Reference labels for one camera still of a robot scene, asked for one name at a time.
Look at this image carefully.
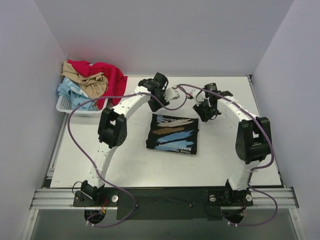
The black t shirt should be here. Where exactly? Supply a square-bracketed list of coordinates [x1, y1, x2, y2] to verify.
[146, 114, 199, 155]

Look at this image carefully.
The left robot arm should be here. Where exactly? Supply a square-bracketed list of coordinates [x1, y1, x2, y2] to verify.
[81, 72, 169, 206]

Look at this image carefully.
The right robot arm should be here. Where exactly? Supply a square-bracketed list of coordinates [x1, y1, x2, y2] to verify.
[190, 83, 272, 205]

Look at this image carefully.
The red t shirt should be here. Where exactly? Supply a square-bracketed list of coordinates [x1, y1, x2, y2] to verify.
[66, 59, 128, 97]

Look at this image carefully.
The tan t shirt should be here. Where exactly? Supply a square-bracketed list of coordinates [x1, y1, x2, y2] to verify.
[61, 61, 109, 99]

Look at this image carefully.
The light blue t shirt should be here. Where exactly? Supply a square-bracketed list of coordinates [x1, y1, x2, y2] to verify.
[57, 77, 90, 110]

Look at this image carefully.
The white plastic basket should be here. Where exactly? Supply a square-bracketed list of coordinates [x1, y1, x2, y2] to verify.
[56, 95, 103, 118]

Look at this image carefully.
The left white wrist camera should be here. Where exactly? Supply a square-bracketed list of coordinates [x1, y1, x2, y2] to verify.
[164, 87, 180, 102]

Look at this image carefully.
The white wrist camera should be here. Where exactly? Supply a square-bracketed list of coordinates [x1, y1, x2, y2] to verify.
[164, 87, 180, 102]
[189, 89, 205, 105]

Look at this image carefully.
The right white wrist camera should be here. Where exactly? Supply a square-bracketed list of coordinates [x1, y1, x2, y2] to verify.
[189, 89, 205, 105]

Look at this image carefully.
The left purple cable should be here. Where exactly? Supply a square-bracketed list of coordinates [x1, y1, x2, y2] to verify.
[68, 83, 201, 228]

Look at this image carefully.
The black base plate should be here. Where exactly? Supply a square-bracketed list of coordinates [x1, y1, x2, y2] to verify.
[73, 186, 253, 221]

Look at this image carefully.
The aluminium frame rail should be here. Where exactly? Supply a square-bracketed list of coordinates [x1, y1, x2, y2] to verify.
[30, 188, 299, 210]

